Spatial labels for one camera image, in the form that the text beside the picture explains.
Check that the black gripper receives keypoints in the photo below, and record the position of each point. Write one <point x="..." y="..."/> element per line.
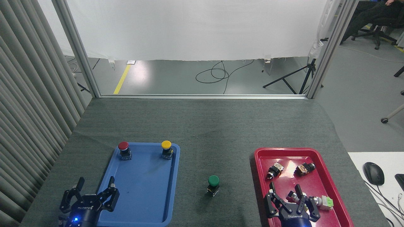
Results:
<point x="83" y="214"/>
<point x="293" y="219"/>

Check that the green push button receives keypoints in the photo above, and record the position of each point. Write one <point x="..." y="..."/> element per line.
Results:
<point x="213" y="180"/>

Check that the red push button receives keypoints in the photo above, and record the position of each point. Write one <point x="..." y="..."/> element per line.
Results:
<point x="123" y="146"/>

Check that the yellow push button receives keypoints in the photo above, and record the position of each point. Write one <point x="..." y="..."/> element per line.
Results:
<point x="166" y="144"/>

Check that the red plastic tray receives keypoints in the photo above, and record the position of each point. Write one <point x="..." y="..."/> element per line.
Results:
<point x="318" y="183"/>

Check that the blue plastic tray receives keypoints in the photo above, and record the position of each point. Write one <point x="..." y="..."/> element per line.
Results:
<point x="145" y="189"/>

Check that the white desk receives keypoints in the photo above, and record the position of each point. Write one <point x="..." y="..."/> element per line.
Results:
<point x="359" y="160"/>

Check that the black computer mouse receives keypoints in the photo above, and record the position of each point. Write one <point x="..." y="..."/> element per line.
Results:
<point x="373" y="173"/>

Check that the black keyboard corner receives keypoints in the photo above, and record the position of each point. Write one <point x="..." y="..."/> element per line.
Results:
<point x="400" y="181"/>

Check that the grey pleated curtain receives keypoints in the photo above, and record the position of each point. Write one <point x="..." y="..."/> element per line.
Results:
<point x="28" y="94"/>

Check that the yellow floor tape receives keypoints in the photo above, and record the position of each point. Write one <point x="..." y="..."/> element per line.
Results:
<point x="121" y="80"/>

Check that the black tripod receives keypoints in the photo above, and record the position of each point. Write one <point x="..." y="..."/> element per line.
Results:
<point x="285" y="79"/>

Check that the white stand leg with caster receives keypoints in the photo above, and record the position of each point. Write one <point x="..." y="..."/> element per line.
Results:
<point x="394" y="114"/>

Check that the white hanging cloth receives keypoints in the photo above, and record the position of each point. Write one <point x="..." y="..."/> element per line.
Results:
<point x="323" y="28"/>

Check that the black office chair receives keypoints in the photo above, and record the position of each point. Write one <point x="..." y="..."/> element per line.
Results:
<point x="377" y="33"/>

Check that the white backdrop sheet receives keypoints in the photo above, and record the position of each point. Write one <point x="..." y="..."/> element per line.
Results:
<point x="189" y="28"/>

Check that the person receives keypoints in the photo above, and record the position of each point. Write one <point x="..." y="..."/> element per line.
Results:
<point x="372" y="14"/>

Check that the small silver switch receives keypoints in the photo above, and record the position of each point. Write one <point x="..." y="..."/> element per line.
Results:
<point x="292" y="196"/>

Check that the green and white switch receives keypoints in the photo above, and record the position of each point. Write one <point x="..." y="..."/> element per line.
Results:
<point x="323" y="202"/>

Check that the black knob selector switch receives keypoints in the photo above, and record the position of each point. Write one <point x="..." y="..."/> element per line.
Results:
<point x="275" y="170"/>

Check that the black and brass switch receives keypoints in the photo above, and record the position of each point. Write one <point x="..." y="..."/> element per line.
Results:
<point x="305" y="168"/>

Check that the silver frame post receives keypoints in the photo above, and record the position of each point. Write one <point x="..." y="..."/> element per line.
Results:
<point x="77" y="47"/>
<point x="331" y="47"/>

